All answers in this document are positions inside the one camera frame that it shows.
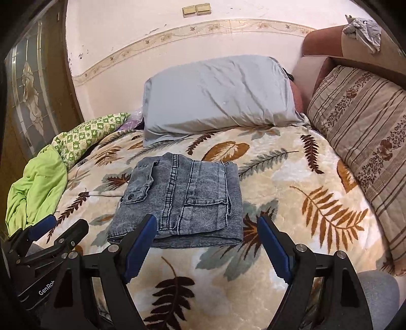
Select green bed sheet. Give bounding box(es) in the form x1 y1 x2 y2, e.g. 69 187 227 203
5 144 67 236

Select brown striped floral cushion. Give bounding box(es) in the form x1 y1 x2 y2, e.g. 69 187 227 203
307 65 405 276

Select brass wall switch plates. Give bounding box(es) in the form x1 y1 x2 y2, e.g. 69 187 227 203
182 3 211 17

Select wooden door with glass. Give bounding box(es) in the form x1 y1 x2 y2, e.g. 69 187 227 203
1 1 83 180

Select light grey pillow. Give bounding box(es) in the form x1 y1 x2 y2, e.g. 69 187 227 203
142 55 306 146

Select crumpled grey cloth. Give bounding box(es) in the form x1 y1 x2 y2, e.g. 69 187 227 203
343 15 382 54

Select green patterned quilt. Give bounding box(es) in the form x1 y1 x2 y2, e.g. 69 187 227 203
52 113 129 171

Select cream leaf-print blanket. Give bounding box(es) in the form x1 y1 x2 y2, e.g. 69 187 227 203
39 126 402 329

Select grey-blue denim pants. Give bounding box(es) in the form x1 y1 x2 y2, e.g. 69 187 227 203
107 153 244 249

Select blue jeans on operator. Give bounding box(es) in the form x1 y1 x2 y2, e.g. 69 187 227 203
358 270 400 329

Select brown upholstered headboard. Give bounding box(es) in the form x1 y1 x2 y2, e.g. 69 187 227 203
292 25 405 113

